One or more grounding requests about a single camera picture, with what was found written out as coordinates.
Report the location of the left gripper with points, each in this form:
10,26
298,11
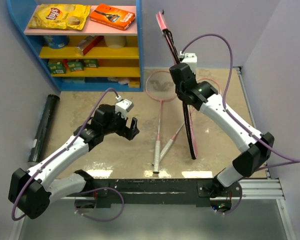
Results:
124,132

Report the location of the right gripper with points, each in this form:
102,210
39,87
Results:
176,89

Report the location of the pink racket cover bag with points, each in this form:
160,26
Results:
185,108

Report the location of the pink badminton racket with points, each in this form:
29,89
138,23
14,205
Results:
168,96

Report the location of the black shuttlecock tube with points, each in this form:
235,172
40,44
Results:
43,132

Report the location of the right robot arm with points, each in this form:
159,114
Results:
250,141

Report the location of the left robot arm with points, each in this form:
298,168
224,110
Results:
33,190

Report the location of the yellow sponge bottom shelf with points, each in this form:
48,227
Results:
134,83

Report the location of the crumpled white wrapper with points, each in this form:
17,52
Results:
120,80

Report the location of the blue shelf unit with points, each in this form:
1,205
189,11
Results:
124,62

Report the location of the green carton right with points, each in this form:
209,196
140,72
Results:
90,63

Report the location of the green carton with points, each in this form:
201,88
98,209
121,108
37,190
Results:
90,63
75,65
57,67

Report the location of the green carton middle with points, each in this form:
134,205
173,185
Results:
75,65

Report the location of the cream paper cup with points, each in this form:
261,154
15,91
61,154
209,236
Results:
115,41

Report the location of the red foil snack box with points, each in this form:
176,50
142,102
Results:
85,45

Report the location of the green carton left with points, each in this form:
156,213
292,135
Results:
57,67

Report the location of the orange razor box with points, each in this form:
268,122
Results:
112,17

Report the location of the blue snack canister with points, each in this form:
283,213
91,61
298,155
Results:
56,41

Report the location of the yellow Lays chips bag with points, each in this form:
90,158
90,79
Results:
60,16

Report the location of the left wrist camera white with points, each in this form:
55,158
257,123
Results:
123,106

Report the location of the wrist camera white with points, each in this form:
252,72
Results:
190,59
123,106

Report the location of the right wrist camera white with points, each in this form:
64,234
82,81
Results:
190,59

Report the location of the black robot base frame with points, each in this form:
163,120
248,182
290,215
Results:
199,192

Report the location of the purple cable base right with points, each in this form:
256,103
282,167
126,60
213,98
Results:
226,207

